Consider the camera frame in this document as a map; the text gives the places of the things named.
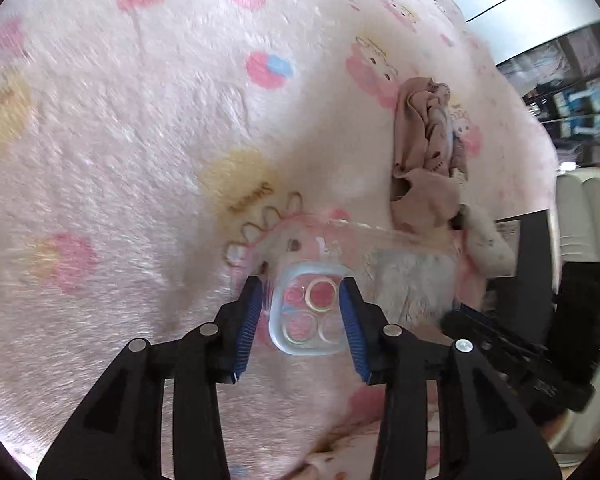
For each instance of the dark grey cardboard box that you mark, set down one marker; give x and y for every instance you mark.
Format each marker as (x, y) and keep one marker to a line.
(527, 270)

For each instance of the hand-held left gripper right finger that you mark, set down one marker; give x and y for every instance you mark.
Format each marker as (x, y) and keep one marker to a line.
(352, 320)

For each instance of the pink printed fleece blanket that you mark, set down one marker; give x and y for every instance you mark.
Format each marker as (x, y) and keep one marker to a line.
(155, 135)

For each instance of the dark cluttered shelf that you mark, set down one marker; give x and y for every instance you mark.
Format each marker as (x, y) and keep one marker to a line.
(565, 95)

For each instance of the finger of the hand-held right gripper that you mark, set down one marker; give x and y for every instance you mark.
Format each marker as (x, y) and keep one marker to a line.
(520, 360)

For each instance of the clear phone case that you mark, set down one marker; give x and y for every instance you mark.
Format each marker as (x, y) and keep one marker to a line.
(305, 330)

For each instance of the beige spotted garment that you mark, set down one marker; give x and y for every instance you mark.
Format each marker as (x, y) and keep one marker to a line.
(422, 160)

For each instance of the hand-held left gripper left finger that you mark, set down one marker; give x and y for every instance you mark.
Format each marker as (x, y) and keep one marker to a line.
(249, 310)

